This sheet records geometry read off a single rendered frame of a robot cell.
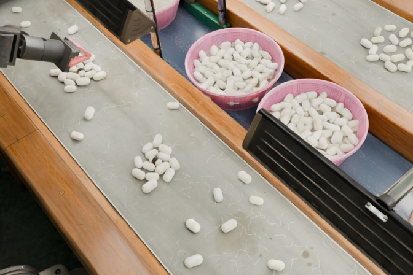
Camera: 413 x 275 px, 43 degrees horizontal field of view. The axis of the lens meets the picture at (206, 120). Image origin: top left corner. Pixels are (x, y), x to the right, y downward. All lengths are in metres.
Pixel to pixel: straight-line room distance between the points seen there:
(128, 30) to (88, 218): 0.41
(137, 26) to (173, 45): 0.55
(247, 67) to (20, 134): 0.62
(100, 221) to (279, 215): 0.38
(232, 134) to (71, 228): 0.42
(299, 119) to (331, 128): 0.08
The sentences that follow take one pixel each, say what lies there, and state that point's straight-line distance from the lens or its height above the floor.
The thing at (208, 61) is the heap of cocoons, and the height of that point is 0.74.
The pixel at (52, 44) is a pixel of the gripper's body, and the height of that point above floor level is 0.93.
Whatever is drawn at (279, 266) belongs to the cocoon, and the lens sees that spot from 1.08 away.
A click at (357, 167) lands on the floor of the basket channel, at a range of 1.32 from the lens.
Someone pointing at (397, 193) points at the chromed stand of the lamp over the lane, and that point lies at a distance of 0.75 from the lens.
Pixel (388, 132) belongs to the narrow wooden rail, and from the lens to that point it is 1.35.
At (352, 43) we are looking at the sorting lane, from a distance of 1.53.
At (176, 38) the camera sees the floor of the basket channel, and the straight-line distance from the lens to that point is 1.64.
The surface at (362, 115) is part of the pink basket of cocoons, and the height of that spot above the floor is 0.76.
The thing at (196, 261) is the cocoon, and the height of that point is 0.76.
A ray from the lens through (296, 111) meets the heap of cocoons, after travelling 1.33.
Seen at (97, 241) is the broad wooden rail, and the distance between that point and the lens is 1.13.
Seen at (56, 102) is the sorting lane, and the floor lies 0.74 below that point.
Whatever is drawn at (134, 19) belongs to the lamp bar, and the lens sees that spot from 1.06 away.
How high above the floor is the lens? 1.74
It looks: 50 degrees down
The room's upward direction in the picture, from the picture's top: 6 degrees counter-clockwise
